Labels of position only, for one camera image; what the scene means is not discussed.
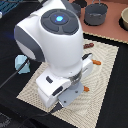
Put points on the large grey pot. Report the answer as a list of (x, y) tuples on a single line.
[(95, 14)]

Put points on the knife with orange handle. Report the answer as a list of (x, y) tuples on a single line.
[(96, 62)]

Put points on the light blue carton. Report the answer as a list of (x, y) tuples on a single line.
[(22, 64)]

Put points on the brown toy stove board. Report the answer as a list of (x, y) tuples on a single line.
[(110, 29)]

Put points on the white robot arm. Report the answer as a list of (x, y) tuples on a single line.
[(54, 34)]

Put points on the blue wire basket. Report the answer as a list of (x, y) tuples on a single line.
[(8, 5)]

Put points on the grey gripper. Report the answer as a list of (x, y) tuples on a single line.
[(68, 96)]

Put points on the small grey pot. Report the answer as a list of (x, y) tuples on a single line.
[(77, 9)]

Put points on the brown toy sausage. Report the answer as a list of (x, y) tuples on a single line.
[(85, 46)]

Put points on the beige woven placemat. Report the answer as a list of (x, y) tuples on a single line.
[(83, 112)]

